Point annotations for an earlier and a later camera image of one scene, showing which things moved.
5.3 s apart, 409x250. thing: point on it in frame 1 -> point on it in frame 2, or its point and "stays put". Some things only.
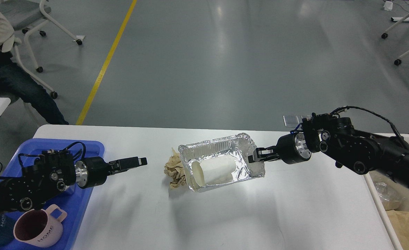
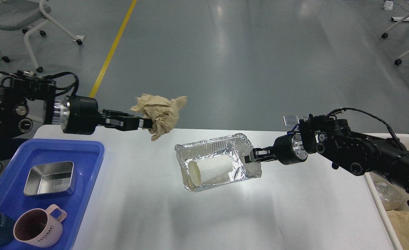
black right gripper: [291, 148] stays put
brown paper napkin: [174, 169] -> [164, 111]
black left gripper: [92, 172] -> [80, 115]
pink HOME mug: [37, 227] stays put
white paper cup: [213, 171] stays put
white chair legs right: [385, 35] stays put
